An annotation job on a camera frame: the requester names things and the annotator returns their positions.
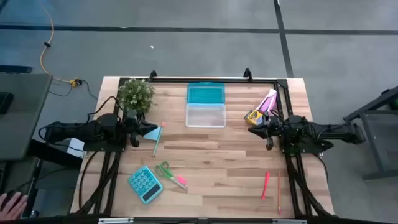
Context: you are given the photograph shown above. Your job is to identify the silver metal plate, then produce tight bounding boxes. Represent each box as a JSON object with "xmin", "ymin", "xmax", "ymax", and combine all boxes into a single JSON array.
[
  {"xmin": 98, "ymin": 217, "xmax": 134, "ymax": 224},
  {"xmin": 272, "ymin": 218, "xmax": 308, "ymax": 224}
]

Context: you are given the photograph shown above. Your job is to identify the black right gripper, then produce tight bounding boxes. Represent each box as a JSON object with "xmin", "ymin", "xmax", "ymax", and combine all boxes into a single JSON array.
[{"xmin": 248, "ymin": 117, "xmax": 282, "ymax": 151}]

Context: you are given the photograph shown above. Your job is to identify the grey metal table stand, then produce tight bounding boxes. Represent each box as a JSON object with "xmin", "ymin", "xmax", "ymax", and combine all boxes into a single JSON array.
[{"xmin": 343, "ymin": 85, "xmax": 398, "ymax": 181}]

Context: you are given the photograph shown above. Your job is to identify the potted green plant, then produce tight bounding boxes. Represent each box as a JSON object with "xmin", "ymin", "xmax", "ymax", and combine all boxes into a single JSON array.
[{"xmin": 117, "ymin": 78, "xmax": 156, "ymax": 114}]

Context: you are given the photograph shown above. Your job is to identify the red pen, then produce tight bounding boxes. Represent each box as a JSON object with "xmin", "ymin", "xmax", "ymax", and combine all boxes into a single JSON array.
[{"xmin": 261, "ymin": 171, "xmax": 271, "ymax": 200}]

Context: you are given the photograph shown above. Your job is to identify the white box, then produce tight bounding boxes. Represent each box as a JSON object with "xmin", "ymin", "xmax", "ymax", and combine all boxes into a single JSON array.
[{"xmin": 67, "ymin": 138, "xmax": 85, "ymax": 159}]

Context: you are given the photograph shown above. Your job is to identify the teal calculator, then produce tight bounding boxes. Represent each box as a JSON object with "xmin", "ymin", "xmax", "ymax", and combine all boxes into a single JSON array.
[{"xmin": 127, "ymin": 165, "xmax": 164, "ymax": 205}]

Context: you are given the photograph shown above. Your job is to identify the black aluminium table frame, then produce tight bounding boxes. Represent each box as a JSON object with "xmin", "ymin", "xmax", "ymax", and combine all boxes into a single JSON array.
[{"xmin": 70, "ymin": 76, "xmax": 335, "ymax": 218}]

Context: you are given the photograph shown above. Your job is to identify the grey desk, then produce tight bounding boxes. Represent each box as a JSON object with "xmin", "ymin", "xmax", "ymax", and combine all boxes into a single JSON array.
[{"xmin": 0, "ymin": 73, "xmax": 53, "ymax": 161}]

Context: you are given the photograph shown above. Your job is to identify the teal pencil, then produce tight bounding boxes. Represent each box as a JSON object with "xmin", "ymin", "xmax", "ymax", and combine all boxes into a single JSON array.
[{"xmin": 152, "ymin": 121, "xmax": 166, "ymax": 157}]

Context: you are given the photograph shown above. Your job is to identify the person's hand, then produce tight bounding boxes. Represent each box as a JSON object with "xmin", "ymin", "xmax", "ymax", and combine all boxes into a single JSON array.
[{"xmin": 0, "ymin": 191, "xmax": 29, "ymax": 222}]

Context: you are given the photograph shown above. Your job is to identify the black device on desk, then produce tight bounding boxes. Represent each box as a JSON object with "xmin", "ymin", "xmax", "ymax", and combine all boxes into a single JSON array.
[{"xmin": 0, "ymin": 91, "xmax": 15, "ymax": 114}]

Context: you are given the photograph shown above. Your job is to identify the green handled scissors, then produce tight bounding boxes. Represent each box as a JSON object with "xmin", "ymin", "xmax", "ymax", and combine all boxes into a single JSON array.
[{"xmin": 154, "ymin": 161, "xmax": 188, "ymax": 190}]

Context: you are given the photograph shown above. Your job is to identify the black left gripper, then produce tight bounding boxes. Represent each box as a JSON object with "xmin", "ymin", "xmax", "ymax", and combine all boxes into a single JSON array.
[{"xmin": 123, "ymin": 113, "xmax": 159, "ymax": 149}]

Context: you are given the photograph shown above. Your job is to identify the black flat bar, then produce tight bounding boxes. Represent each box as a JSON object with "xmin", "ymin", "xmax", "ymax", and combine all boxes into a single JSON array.
[{"xmin": 0, "ymin": 64, "xmax": 34, "ymax": 75}]

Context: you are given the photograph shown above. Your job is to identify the clear pencil box teal lid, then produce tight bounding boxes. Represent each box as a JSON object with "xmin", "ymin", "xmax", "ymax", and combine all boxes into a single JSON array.
[{"xmin": 185, "ymin": 82, "xmax": 227, "ymax": 128}]

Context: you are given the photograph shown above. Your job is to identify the orange pencil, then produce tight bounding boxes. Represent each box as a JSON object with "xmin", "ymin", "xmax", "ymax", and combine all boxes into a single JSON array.
[{"xmin": 277, "ymin": 169, "xmax": 282, "ymax": 215}]

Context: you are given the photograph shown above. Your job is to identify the yellow extension cable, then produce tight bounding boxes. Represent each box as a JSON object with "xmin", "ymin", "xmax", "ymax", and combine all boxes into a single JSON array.
[{"xmin": 39, "ymin": 0, "xmax": 82, "ymax": 88}]

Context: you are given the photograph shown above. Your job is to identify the light blue sticky note pad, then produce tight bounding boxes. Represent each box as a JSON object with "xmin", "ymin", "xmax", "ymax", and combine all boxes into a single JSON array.
[{"xmin": 143, "ymin": 126, "xmax": 162, "ymax": 141}]

